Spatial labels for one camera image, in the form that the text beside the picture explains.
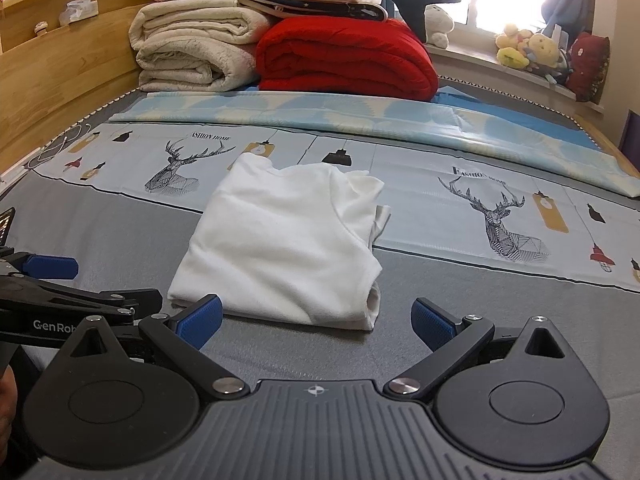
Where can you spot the light blue patterned mat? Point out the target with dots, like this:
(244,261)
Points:
(350,112)

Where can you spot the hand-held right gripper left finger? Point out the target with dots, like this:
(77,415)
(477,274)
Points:
(200,321)

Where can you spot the white t-shirt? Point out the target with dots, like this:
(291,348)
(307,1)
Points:
(280,240)

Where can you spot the wooden headboard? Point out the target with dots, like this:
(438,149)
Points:
(60,75)

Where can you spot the navy trimmed folded blanket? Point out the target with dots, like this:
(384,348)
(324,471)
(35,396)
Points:
(325,9)

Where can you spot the yellow plush toy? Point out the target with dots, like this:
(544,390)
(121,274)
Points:
(512,47)

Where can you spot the white windowsill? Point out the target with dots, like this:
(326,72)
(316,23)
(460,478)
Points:
(475,65)

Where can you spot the bright blue sheet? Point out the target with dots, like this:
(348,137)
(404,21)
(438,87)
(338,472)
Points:
(500,110)

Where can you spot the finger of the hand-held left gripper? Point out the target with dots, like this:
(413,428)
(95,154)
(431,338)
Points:
(52,267)
(145,299)

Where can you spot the wooden bed side rail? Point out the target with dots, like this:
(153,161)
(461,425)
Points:
(612,147)

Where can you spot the purple box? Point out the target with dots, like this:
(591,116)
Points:
(632,135)

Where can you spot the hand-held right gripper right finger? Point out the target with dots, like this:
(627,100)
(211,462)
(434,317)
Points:
(430,322)

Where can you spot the person's left hand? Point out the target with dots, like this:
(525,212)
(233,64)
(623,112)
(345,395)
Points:
(6,405)

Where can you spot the clear plastic bag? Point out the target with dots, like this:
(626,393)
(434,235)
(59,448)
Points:
(80,10)

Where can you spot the white plush toy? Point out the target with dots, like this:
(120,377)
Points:
(439,22)

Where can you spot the cream folded blanket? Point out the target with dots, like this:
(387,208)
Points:
(190,45)

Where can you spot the dark red cushion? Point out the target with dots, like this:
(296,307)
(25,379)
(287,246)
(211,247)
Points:
(590,65)

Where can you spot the tan plush toy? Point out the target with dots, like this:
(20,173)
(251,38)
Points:
(545,50)

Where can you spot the red folded blanket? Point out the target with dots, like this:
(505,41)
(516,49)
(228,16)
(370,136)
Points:
(340,60)

